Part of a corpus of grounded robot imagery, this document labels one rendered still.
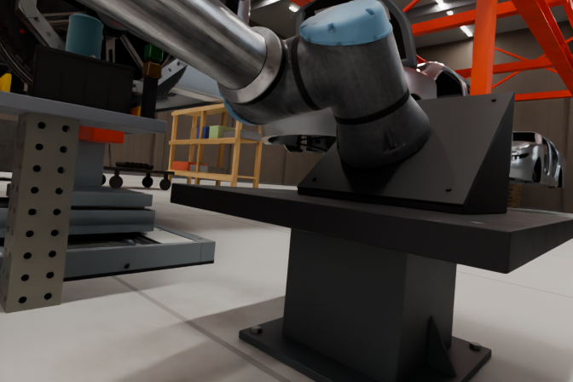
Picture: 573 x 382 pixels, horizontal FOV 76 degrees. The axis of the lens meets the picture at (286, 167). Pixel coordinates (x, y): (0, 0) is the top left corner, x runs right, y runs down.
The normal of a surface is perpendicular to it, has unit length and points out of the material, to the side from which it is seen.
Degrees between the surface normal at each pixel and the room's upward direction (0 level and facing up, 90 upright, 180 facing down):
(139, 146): 90
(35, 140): 90
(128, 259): 90
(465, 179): 43
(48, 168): 90
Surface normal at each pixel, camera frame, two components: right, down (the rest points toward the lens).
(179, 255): 0.71, 0.04
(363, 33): 0.24, 0.32
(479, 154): -0.40, -0.79
